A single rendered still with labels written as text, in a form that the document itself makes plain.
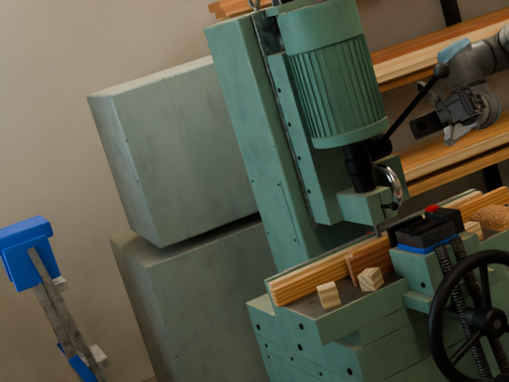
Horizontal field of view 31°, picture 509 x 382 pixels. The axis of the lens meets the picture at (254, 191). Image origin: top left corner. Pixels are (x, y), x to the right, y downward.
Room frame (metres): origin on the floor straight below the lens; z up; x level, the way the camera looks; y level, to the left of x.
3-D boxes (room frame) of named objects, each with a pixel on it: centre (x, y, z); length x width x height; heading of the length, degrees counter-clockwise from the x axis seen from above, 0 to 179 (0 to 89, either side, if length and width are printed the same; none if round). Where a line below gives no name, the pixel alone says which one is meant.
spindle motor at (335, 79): (2.01, -0.24, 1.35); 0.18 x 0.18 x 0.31
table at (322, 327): (1.91, -0.30, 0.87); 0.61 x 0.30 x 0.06; 112
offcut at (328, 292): (1.81, -0.09, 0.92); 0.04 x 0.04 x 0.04; 1
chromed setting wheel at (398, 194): (2.18, -0.31, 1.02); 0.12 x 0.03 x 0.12; 22
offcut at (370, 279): (1.84, -0.18, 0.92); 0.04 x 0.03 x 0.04; 142
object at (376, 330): (1.95, -0.27, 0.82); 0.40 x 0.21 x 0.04; 112
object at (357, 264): (1.92, -0.26, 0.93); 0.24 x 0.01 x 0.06; 112
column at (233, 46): (2.28, -0.13, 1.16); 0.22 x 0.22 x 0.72; 22
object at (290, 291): (2.02, -0.28, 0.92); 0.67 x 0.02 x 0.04; 112
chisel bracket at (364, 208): (2.03, -0.24, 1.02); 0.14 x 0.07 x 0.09; 22
